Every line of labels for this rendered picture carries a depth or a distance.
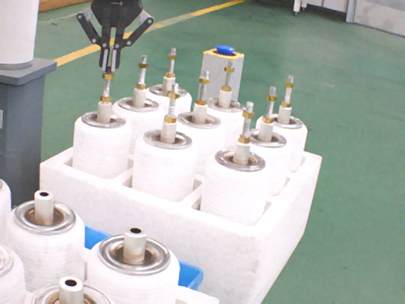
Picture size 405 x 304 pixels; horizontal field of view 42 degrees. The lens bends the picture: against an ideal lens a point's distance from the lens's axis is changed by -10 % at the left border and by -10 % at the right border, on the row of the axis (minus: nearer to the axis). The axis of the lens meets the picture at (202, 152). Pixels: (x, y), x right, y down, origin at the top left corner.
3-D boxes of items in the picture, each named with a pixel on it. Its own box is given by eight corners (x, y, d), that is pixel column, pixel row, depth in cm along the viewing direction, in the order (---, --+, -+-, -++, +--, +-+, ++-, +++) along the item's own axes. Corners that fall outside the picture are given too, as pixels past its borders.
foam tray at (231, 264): (40, 253, 97) (39, 163, 91) (139, 183, 131) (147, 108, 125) (241, 334, 85) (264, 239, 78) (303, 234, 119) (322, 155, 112)
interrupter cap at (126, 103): (168, 109, 103) (168, 106, 103) (137, 116, 98) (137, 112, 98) (139, 98, 108) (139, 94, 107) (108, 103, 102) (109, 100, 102)
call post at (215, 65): (184, 185, 134) (202, 53, 122) (196, 175, 140) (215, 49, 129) (212, 194, 132) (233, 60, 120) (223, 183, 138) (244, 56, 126)
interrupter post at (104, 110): (105, 119, 94) (108, 100, 93) (113, 124, 93) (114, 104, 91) (93, 120, 93) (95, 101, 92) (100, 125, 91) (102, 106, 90)
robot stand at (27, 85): (-35, 205, 108) (-37, 66, 97) (1, 181, 121) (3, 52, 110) (17, 226, 104) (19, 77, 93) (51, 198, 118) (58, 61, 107)
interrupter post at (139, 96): (147, 107, 103) (149, 90, 102) (137, 109, 101) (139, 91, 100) (138, 103, 104) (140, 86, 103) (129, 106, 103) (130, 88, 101)
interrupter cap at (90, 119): (112, 113, 98) (113, 109, 97) (134, 127, 92) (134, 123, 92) (74, 116, 93) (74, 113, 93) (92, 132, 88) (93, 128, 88)
